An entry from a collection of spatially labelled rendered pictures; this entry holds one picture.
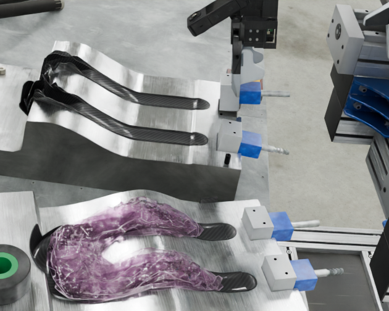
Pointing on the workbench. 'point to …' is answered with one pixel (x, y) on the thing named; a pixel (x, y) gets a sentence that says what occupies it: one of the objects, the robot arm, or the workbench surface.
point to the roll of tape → (7, 274)
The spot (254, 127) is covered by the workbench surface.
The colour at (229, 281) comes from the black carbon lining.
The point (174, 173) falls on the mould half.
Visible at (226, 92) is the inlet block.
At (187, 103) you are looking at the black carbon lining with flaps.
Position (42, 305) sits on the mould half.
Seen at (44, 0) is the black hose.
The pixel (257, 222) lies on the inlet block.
